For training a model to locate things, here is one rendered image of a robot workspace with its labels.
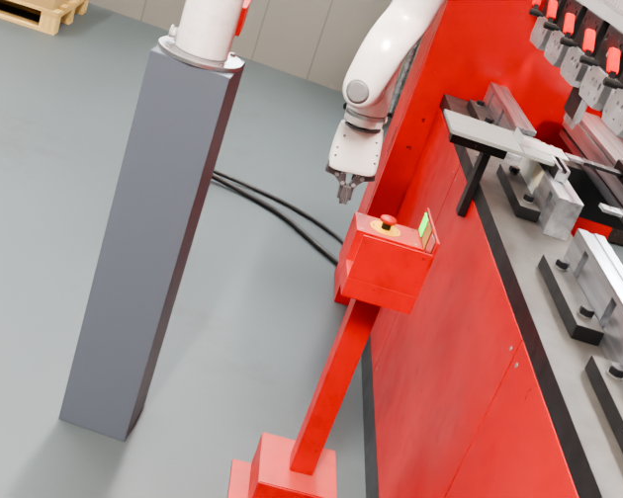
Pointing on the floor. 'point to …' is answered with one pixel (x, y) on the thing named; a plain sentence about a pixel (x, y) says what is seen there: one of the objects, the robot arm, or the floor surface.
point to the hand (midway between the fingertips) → (344, 193)
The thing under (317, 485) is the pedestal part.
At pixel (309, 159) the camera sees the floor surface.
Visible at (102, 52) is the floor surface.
